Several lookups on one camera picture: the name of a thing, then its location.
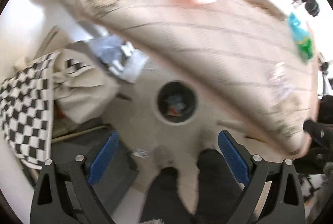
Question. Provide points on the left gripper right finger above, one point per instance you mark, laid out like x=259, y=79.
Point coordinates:
x=284, y=202

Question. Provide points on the small silver blister pack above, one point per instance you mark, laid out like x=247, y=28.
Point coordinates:
x=279, y=82

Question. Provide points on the floral patterned tablecloth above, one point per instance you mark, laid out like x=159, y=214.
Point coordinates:
x=226, y=50

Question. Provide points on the white round trash bin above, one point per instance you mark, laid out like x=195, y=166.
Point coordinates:
x=175, y=103

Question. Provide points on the checkered cloth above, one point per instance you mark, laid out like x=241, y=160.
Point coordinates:
x=27, y=105

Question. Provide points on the teal green snack bag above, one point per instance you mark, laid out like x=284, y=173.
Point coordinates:
x=301, y=37

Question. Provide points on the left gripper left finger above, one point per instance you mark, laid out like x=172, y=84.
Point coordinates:
x=64, y=190

